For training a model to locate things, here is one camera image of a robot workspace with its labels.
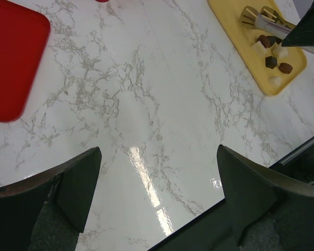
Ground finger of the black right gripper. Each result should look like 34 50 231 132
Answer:
282 1 314 54

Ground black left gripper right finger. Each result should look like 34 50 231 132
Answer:
217 145 314 250

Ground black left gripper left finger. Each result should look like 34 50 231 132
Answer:
0 147 102 250

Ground metal tongs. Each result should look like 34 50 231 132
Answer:
240 6 296 31

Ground white chocolate pair right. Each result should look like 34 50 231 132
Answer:
272 45 288 59

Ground dark heart chocolate middle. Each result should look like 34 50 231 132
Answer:
267 36 277 47

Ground brown oval chocolate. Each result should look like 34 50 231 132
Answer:
278 62 293 74

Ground brown chocolate middle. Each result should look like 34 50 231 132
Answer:
257 35 271 48

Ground dark hexagon chocolate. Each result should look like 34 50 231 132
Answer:
265 56 278 69

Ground white chocolate middle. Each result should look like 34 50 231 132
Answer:
251 41 267 57

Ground white heart chocolate bottom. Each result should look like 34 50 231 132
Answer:
268 76 282 89

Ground red compartment chocolate box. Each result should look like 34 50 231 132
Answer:
95 0 109 3

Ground yellow tray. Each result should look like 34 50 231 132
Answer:
208 1 307 96

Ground red box lid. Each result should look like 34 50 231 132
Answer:
0 1 51 122

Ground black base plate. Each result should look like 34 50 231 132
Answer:
151 198 241 251

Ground aluminium front rail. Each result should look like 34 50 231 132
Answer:
277 136 314 166

